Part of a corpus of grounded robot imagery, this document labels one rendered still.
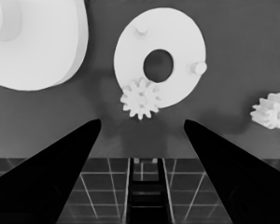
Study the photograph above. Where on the small white toothed gear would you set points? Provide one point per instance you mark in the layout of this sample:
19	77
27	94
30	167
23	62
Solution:
272	113
133	104

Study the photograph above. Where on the large thick white disc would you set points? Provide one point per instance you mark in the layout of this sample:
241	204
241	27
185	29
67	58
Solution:
37	56

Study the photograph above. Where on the white round carrier with pins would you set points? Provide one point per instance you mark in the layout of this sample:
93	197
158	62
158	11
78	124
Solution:
183	37

